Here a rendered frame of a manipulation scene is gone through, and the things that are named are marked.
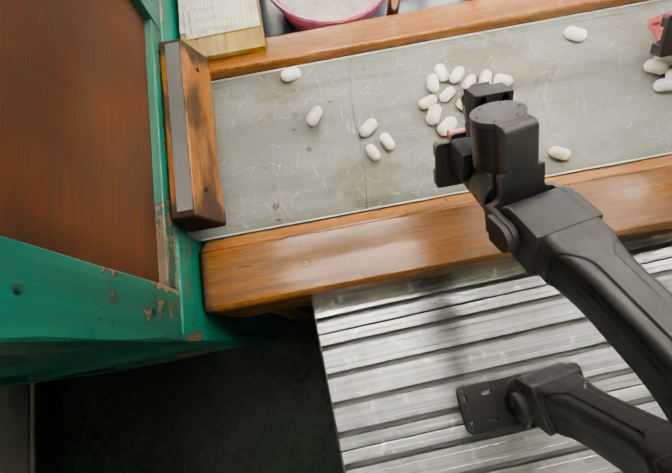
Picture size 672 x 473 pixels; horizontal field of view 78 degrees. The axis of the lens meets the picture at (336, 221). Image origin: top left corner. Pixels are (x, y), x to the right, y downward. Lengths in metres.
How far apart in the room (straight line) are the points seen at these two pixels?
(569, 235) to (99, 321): 0.42
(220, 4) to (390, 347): 0.69
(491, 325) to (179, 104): 0.61
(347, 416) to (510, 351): 0.28
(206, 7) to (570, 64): 0.67
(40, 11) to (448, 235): 0.56
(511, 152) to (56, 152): 0.42
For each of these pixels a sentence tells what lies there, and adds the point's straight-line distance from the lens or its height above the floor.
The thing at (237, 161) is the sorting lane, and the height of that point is 0.74.
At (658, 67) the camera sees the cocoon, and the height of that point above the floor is 0.76.
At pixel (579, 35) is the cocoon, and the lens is 0.91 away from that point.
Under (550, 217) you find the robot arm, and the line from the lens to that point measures 0.44.
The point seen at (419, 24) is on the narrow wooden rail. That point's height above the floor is 0.76.
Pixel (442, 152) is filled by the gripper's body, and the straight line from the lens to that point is 0.57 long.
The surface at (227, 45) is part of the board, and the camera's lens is 0.83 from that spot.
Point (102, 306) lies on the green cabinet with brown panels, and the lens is 0.44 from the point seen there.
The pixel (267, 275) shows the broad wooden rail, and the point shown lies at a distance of 0.65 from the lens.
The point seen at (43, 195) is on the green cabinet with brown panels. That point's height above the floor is 1.08.
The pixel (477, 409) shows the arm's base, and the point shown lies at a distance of 0.74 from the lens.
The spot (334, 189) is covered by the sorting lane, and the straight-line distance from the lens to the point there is 0.70.
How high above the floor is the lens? 1.39
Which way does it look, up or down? 74 degrees down
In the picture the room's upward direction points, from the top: 9 degrees counter-clockwise
